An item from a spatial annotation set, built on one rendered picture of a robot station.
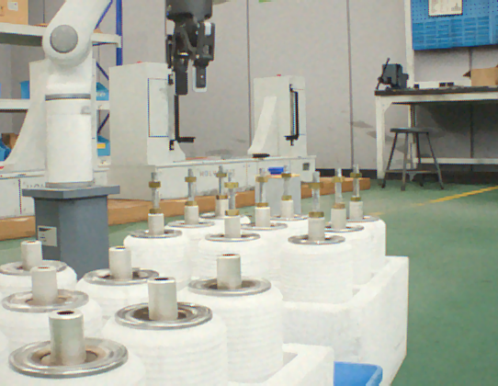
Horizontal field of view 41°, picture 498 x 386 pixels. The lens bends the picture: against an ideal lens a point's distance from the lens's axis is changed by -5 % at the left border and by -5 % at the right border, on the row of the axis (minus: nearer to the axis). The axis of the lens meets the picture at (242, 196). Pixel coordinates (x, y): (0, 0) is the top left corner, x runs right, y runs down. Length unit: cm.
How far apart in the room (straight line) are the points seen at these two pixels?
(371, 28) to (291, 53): 92
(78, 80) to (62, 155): 15
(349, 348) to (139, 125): 293
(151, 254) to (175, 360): 48
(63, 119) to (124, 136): 243
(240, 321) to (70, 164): 81
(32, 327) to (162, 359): 12
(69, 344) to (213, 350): 13
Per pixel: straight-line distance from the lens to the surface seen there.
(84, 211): 135
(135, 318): 53
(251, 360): 61
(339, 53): 674
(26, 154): 329
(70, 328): 43
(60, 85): 137
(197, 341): 50
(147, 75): 367
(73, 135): 136
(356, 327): 85
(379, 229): 112
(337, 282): 89
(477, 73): 564
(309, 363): 65
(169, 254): 97
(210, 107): 764
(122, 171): 379
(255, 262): 93
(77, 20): 136
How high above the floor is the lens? 38
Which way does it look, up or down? 5 degrees down
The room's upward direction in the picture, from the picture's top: 1 degrees counter-clockwise
